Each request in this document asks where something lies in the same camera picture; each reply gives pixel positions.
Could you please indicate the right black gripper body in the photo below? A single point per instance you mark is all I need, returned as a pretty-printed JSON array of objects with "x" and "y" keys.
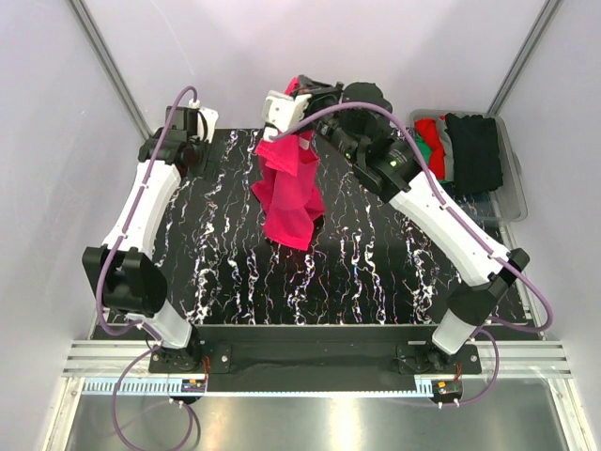
[{"x": 320, "y": 98}]

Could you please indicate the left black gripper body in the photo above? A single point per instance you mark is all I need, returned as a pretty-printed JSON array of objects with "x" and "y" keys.
[{"x": 204, "y": 166}]

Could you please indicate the magenta t shirt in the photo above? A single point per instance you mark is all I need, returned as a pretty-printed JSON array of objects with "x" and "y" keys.
[{"x": 287, "y": 191}]

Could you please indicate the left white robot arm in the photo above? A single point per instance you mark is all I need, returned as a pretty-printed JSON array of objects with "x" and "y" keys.
[{"x": 121, "y": 271}]

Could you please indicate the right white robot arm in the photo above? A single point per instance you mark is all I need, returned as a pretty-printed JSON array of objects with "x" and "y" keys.
[{"x": 359, "y": 123}]

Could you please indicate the red folded t shirt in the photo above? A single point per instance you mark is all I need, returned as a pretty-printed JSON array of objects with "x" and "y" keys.
[{"x": 427, "y": 129}]

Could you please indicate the green folded t shirt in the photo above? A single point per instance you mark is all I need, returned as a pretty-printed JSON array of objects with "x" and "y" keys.
[{"x": 424, "y": 148}]

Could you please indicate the grey folded t shirt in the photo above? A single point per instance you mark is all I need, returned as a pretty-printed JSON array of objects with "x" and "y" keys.
[{"x": 446, "y": 142}]

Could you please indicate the black folded t shirt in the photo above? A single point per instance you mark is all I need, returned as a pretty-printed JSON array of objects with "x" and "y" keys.
[{"x": 476, "y": 151}]

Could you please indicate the clear plastic bin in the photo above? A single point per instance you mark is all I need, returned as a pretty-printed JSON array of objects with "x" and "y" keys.
[{"x": 507, "y": 204}]

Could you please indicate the left orange connector module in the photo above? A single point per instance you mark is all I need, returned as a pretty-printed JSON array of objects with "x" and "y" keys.
[{"x": 194, "y": 385}]

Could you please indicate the orange connector module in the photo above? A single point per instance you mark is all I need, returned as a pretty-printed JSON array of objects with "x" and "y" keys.
[
  {"x": 450, "y": 388},
  {"x": 194, "y": 385}
]

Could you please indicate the right orange connector module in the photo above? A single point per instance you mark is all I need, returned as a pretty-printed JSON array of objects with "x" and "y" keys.
[{"x": 450, "y": 388}]

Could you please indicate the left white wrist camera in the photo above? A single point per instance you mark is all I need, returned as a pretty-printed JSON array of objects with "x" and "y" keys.
[{"x": 206, "y": 121}]

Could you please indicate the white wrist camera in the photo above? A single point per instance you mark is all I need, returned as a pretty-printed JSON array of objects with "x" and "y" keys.
[
  {"x": 206, "y": 121},
  {"x": 281, "y": 112}
]

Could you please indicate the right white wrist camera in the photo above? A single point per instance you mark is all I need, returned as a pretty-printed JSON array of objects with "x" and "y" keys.
[{"x": 281, "y": 112}]

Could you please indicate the left aluminium corner post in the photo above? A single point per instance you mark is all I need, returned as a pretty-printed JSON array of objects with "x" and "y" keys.
[{"x": 100, "y": 48}]

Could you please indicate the aluminium corner post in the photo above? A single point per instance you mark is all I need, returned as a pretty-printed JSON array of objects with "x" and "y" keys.
[
  {"x": 539, "y": 27},
  {"x": 100, "y": 48}
]

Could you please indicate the aluminium frame rail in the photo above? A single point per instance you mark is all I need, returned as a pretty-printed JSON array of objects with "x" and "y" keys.
[{"x": 515, "y": 359}]

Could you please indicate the right aluminium corner post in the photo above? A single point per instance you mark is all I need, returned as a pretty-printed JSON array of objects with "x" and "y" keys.
[{"x": 539, "y": 27}]

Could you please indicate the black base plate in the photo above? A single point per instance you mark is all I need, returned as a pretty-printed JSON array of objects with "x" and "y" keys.
[{"x": 406, "y": 349}]

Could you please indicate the white slotted cable duct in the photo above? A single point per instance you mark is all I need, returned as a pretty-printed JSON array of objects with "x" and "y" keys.
[{"x": 218, "y": 387}]

